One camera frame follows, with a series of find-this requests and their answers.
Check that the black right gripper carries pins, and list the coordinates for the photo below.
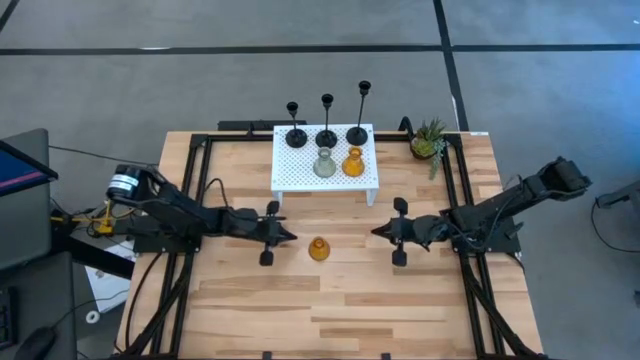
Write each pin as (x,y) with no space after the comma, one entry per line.
(425,230)

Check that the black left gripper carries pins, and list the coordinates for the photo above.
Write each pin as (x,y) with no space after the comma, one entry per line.
(245,225)

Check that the amber ribbed glass candle holder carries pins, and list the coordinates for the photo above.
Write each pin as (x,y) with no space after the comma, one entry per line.
(318,250)
(353,167)

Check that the grey glass candle holder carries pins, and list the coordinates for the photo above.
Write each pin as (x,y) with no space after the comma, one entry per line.
(324,169)

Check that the short black candlestick holder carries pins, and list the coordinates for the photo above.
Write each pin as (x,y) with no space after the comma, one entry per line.
(296,139)

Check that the tall black candlestick holder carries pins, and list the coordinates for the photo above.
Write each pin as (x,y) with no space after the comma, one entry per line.
(357,136)

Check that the medium black candlestick holder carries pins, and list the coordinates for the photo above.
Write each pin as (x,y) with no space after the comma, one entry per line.
(326,139)

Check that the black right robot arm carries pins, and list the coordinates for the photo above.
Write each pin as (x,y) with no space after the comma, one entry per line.
(525,192)

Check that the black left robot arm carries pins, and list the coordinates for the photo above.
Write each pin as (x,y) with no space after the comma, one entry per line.
(180,212)

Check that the white perforated metal shelf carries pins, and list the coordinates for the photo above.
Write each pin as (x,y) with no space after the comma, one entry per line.
(300,175)

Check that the potted green succulent plant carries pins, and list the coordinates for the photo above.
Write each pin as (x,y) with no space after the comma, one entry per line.
(425,145)

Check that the white sticker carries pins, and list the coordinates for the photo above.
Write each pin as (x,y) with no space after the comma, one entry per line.
(479,133)

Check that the yellow clamp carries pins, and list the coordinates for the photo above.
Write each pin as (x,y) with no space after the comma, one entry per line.
(106,227)

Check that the white paper sheet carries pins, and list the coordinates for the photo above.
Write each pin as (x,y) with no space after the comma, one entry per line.
(107,287)

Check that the black stand leg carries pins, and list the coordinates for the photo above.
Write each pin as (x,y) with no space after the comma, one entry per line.
(100,260)

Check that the white tape roll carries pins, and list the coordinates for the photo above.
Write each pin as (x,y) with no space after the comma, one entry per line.
(87,317)

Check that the grey stand leg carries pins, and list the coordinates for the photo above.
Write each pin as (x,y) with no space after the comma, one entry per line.
(622,196)

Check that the grey desk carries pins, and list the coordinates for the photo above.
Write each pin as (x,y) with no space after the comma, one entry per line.
(45,300)

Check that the grey panel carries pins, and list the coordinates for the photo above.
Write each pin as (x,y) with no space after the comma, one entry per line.
(25,225)

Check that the computer monitor blue screen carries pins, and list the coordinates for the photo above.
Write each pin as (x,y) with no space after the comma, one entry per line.
(20,170)

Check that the black computer mouse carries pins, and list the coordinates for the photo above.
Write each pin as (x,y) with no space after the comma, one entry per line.
(35,345)

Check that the black keyboard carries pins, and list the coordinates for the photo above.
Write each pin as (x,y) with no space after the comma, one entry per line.
(5,320)

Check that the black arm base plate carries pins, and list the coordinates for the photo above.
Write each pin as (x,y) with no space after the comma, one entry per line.
(150,246)
(500,245)

